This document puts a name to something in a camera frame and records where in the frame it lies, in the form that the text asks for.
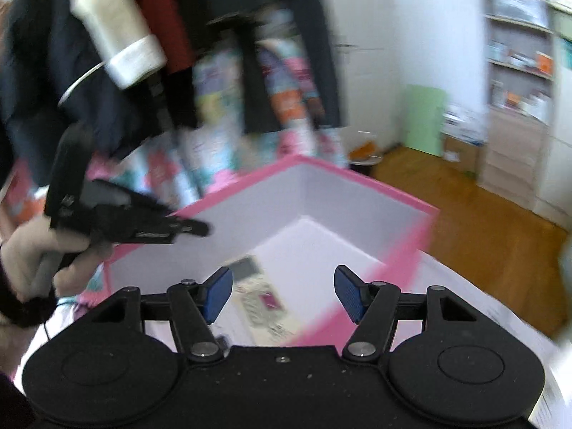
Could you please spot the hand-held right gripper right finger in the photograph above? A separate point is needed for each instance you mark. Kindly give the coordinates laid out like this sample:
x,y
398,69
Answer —
x,y
348,297

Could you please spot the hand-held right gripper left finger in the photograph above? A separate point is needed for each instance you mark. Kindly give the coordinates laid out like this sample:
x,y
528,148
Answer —
x,y
219,297

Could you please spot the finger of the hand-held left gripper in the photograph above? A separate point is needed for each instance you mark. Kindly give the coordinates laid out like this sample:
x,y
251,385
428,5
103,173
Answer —
x,y
170,231
149,201

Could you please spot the pink storage box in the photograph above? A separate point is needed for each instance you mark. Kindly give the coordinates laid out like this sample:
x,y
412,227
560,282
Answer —
x,y
357,214

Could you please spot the person's left hand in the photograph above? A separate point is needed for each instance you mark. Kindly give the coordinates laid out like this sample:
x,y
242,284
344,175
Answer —
x,y
27,254

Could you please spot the cream remote with magenta patch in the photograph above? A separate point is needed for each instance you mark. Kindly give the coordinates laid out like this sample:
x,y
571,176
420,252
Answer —
x,y
261,297

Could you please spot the dark jacket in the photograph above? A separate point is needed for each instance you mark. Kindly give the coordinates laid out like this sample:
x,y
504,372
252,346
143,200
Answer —
x,y
40,89

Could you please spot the floral quilt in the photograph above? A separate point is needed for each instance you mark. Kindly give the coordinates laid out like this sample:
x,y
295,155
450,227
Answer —
x,y
214,98

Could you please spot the dark round bin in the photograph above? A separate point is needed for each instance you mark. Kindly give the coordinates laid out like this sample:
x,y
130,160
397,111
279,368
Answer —
x,y
364,166

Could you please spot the white striped bed sheet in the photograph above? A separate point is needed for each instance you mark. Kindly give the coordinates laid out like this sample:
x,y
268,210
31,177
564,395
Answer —
x,y
491,308

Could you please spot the cream garment with white cuff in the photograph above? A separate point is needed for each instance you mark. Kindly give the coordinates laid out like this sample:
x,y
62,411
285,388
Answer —
x,y
116,18

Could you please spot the cardboard box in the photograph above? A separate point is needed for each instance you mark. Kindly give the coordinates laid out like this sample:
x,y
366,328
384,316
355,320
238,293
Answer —
x,y
460,156

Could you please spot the red garment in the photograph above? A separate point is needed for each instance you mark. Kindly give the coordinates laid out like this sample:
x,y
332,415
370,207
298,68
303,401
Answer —
x,y
165,13

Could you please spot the green folding table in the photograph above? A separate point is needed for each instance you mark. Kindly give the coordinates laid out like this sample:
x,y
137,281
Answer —
x,y
424,118

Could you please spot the white and blue tissue pack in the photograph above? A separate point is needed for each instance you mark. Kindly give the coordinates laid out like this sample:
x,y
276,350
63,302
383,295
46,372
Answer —
x,y
464,123

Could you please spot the wooden shelf cabinet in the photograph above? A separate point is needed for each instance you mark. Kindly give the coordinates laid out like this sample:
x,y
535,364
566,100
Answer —
x,y
514,152

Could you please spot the white door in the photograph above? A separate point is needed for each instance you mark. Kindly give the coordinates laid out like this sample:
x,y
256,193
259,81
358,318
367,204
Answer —
x,y
371,76

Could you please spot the dark grey ribbed garment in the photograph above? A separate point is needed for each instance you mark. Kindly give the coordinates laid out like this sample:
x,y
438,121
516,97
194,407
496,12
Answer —
x,y
319,53

